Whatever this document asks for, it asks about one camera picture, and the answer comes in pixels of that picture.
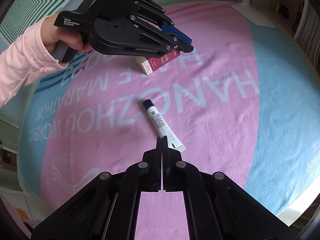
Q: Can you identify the maroon white small box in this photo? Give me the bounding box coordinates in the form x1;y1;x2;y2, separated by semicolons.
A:
135;49;180;75

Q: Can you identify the pink blue marathon towel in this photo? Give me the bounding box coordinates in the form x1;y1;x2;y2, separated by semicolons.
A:
18;2;319;224

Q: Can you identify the pink sleeve left forearm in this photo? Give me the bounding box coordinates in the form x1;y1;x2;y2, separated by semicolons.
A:
0;17;68;107

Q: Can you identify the white cream tube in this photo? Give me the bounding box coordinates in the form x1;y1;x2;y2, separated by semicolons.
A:
143;99;185;152

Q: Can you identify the left hand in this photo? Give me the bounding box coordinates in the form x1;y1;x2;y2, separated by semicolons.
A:
40;14;92;55

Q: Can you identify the white desk lamp base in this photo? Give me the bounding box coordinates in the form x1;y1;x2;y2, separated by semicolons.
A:
231;0;276;29

